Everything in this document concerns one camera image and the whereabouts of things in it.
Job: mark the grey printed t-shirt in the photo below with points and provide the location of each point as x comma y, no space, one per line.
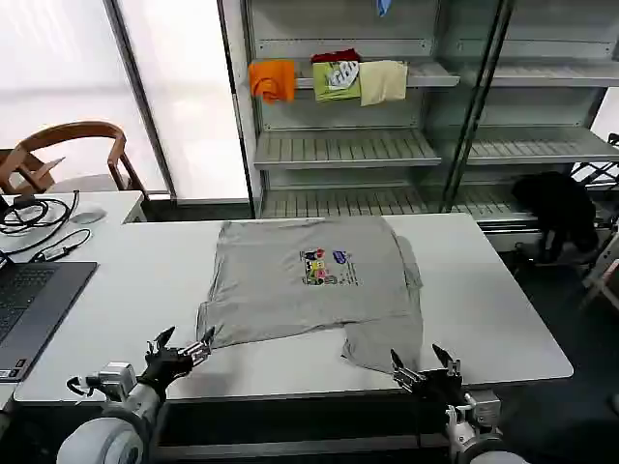
271,290

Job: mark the empty grey shelf rack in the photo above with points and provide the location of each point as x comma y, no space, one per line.
532,145

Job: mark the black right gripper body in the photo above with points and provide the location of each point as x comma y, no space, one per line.
437,384

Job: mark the grey computer mouse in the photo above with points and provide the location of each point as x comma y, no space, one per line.
89,216

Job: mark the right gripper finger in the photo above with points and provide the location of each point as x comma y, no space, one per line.
447,361
405,371

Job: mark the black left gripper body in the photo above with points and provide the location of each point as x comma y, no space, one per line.
163,368

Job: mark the grey shelf rack with clothes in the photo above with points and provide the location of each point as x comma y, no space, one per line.
338,150

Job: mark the pale wooden stand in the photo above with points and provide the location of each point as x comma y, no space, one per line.
602,280

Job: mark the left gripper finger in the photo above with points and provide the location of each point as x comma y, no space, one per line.
163,337
199,349

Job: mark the wooden armchair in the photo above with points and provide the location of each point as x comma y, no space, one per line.
67,131

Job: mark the black lattice rack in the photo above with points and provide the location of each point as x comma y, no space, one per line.
597,176

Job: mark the dark grey laptop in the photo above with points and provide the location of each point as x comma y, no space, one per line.
43,299

